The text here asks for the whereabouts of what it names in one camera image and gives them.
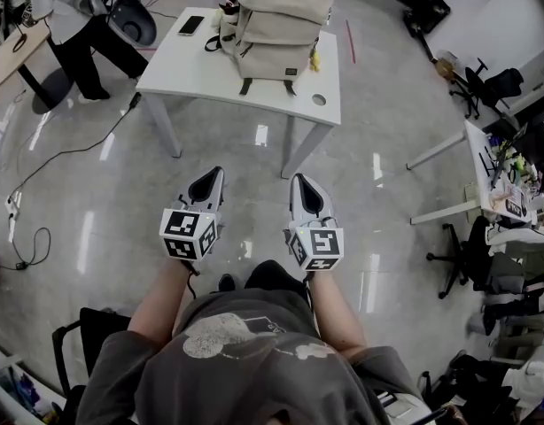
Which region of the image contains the looped black cable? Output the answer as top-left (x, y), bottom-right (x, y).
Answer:
top-left (8, 226), bottom-right (51, 272)

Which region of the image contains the long black floor cable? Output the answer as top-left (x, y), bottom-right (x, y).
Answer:
top-left (8, 91), bottom-right (143, 203)

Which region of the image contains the white table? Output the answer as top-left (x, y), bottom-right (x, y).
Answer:
top-left (136, 6), bottom-right (343, 180)

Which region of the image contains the white cluttered desk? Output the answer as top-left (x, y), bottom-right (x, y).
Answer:
top-left (407, 120), bottom-right (539, 226)

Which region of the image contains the person's right forearm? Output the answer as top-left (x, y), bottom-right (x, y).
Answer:
top-left (305, 270), bottom-right (369, 365)

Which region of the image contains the light wooden desk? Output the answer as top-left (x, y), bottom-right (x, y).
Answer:
top-left (0, 18), bottom-right (76, 114)

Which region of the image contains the beige backpack bag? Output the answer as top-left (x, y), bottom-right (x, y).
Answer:
top-left (204, 0), bottom-right (335, 97)

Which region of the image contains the black frame chair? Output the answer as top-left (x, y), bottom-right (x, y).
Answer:
top-left (51, 306), bottom-right (132, 398)

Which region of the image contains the black office chair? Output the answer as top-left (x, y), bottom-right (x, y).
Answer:
top-left (426, 214), bottom-right (493, 300)
top-left (448, 58), bottom-right (525, 121)

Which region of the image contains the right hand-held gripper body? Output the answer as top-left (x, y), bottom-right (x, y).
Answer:
top-left (284, 174), bottom-right (346, 272)

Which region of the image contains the black smartphone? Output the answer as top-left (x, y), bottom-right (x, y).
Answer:
top-left (178, 14), bottom-right (206, 37)

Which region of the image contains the person's left forearm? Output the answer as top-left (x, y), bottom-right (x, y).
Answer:
top-left (127, 257), bottom-right (198, 349)

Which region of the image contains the grey shell chair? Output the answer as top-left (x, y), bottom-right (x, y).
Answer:
top-left (106, 0), bottom-right (159, 48)

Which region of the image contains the black equipment case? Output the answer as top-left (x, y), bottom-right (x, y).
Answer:
top-left (385, 0), bottom-right (453, 35)

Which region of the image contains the person's grey sweatshirt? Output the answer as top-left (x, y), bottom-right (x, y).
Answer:
top-left (74, 288), bottom-right (432, 425)

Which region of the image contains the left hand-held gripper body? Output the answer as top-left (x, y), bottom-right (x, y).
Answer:
top-left (159, 166), bottom-right (225, 263)

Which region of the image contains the person's black trouser leg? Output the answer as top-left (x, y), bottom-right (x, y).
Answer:
top-left (244, 259), bottom-right (311, 305)

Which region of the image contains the white power strip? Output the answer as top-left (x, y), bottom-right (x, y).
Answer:
top-left (4, 195), bottom-right (23, 243)

